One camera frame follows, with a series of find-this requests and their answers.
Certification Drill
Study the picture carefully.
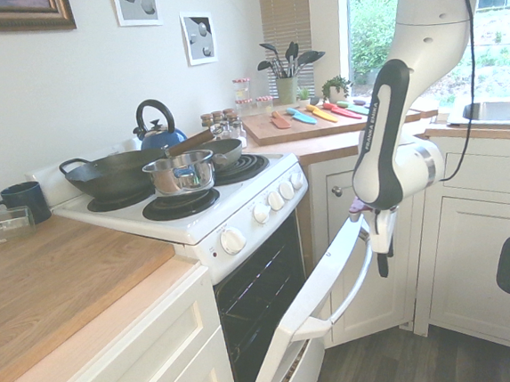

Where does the blue knife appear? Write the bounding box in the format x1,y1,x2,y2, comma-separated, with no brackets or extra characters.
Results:
285,104,319,127

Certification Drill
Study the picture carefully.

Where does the wooden window blind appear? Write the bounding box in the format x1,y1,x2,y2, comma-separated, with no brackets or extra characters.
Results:
258,0,319,93

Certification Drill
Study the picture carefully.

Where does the frying pan with wooden handle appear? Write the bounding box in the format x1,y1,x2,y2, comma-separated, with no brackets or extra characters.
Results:
162,126,246,174

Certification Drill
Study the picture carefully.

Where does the empty clear glass jar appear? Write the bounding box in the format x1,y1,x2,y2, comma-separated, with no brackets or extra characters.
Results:
0,204,39,248

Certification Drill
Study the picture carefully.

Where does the dark blue mug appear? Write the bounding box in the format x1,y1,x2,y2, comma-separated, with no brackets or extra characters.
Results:
0,179,54,229

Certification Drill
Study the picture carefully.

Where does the black coil burner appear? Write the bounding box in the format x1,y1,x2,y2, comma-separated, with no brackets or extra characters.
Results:
140,185,223,224
210,150,273,188
85,186,158,215

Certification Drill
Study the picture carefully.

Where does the black cooking ladle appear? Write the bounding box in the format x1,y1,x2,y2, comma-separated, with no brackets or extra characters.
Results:
255,59,278,81

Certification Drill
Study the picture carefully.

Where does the white oven door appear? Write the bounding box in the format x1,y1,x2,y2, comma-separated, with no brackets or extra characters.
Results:
230,210,385,382

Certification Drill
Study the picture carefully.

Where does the black cooking spatula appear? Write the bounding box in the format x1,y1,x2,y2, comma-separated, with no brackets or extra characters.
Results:
283,40,303,78

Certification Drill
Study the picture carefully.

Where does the cream white kitchen cabinet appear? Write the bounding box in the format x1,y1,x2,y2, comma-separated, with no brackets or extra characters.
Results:
6,259,238,382

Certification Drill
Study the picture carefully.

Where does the blue kettle with black handle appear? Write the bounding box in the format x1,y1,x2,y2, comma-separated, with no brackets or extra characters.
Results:
129,95,190,154

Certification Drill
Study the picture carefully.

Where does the stainless steel sink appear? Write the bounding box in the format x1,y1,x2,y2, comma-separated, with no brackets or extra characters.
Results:
444,98,510,134

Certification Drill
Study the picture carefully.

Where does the metal oven rack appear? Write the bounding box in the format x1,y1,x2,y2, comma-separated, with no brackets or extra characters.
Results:
215,258,307,370

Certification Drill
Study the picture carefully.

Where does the yellow knife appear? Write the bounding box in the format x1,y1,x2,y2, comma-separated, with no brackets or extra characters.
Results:
304,101,338,126

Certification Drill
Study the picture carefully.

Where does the white stove storage drawer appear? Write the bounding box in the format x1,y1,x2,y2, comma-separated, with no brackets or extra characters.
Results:
267,332,329,382

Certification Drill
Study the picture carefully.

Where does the grey shapes poster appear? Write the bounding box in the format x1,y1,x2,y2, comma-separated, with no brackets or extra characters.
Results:
111,0,165,31
178,8,220,68

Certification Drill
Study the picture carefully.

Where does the potted green plant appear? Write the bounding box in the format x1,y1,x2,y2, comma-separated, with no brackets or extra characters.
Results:
320,73,356,107

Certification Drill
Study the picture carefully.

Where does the glass jar red checkered lid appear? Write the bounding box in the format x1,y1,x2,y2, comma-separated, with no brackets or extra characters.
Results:
255,94,275,117
234,97,255,118
232,77,253,102

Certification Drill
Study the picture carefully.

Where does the framed painting dark frame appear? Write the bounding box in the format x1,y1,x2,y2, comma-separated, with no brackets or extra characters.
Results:
0,0,78,37

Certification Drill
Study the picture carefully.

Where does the white corner cabinet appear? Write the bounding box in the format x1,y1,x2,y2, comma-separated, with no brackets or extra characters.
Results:
304,139,435,348

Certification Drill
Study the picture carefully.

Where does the black wok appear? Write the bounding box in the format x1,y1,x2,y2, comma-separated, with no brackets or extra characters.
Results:
57,146,173,205

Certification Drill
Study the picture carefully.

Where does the black cooking spoon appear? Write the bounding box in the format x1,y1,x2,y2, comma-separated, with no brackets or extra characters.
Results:
258,41,283,81

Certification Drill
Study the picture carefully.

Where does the white electric stove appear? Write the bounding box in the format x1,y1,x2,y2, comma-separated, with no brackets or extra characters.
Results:
21,123,328,382

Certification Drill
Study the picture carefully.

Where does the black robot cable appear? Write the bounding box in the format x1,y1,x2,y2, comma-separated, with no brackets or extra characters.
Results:
404,0,503,186

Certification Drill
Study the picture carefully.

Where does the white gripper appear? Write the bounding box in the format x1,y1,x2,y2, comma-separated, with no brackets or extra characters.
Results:
366,207,403,280

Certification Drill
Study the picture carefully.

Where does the green utensil holder cup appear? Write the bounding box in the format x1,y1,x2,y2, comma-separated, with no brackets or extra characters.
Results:
275,76,301,107

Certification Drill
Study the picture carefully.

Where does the black slotted turner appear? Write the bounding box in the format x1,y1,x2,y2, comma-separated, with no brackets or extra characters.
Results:
292,49,328,77

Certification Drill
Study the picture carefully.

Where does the large butcher block board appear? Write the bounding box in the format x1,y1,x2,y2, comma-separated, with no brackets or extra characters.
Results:
0,204,189,382

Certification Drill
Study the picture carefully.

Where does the bamboo cutting board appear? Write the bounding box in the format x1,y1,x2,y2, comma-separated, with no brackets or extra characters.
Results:
239,94,424,149

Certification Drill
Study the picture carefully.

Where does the stainless steel saucepan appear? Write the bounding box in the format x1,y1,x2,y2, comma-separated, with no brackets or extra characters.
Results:
141,147,231,199

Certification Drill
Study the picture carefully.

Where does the orange knife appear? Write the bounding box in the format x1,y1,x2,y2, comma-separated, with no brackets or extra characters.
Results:
270,109,294,132

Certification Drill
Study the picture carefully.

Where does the kitchen window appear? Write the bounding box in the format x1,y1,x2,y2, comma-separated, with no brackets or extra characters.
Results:
334,0,510,118

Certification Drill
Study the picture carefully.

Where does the white sink cabinet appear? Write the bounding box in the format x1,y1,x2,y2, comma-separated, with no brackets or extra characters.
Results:
409,128,510,356

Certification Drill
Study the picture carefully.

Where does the red knife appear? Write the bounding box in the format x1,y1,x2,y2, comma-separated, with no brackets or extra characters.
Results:
320,99,364,124

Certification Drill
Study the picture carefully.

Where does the green knife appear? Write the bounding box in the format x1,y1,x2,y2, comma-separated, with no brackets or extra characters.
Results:
335,97,373,119

